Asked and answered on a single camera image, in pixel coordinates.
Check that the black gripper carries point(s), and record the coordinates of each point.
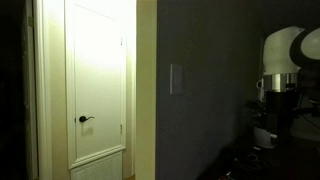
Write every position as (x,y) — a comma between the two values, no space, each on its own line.
(278,103)

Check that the black round floor object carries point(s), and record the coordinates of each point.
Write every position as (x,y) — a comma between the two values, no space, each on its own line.
(250,160)

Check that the white wall light switch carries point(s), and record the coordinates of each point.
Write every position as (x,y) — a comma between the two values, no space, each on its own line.
(175,79)

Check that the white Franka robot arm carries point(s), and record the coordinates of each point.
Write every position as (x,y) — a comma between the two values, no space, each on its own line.
(280,50)

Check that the white panelled closed door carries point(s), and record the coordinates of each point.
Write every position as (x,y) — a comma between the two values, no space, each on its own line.
(96,83)

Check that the green potted plant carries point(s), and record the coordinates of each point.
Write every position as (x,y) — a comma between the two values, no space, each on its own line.
(257,111)

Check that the white plant pot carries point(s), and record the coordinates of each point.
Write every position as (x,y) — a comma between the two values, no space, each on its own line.
(261,138)

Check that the small metal door hinge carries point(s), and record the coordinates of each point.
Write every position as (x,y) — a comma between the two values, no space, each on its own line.
(121,128)
(121,41)

